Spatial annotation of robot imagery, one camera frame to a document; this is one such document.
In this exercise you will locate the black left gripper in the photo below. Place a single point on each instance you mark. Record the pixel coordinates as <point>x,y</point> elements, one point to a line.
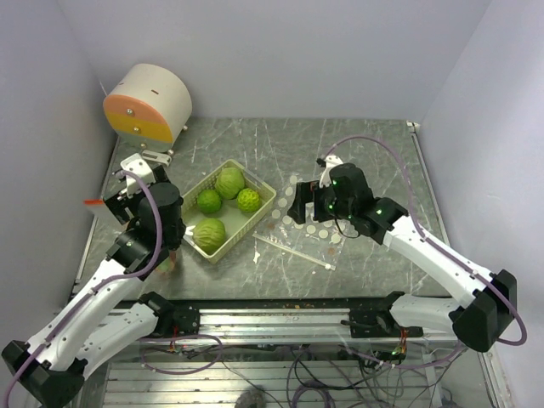
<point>117,202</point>

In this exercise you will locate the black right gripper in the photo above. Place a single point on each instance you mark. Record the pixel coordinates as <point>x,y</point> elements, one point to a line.
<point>305,194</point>

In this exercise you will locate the clear bag white dots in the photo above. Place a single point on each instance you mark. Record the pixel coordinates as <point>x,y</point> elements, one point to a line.
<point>319,243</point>

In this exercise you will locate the green custard apple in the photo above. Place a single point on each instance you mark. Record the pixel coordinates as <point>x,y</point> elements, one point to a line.
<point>248,200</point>
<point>209,201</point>

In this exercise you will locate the clear bag orange zipper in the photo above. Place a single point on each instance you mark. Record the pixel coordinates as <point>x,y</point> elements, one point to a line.
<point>99,209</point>

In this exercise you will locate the small green cabbage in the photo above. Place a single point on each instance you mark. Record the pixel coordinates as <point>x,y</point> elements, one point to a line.
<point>209,235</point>

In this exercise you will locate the large green cabbage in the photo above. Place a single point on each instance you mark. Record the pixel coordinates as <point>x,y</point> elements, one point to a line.
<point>230,182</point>

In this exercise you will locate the pale green perforated basket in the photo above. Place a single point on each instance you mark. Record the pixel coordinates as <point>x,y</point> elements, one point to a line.
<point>223,207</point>

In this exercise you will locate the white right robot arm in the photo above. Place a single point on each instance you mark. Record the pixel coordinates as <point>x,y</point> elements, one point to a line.
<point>481,304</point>

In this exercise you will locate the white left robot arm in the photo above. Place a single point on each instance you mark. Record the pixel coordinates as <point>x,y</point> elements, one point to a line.
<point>54,364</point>

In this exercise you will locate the small white grey block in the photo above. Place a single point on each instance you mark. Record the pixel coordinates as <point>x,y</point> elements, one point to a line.
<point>152,156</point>

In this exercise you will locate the round drawer cabinet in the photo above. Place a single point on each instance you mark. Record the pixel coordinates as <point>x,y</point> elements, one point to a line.
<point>149,107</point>

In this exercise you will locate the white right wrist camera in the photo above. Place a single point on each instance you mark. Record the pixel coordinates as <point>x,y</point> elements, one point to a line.
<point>327,163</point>

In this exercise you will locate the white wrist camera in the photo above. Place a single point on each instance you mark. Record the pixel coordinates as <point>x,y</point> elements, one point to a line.
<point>327,163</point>
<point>134,164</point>

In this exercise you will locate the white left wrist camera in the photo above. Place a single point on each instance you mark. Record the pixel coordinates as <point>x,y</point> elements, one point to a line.
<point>134,164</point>

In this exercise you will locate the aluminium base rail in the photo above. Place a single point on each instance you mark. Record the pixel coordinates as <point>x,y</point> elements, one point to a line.
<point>272,323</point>

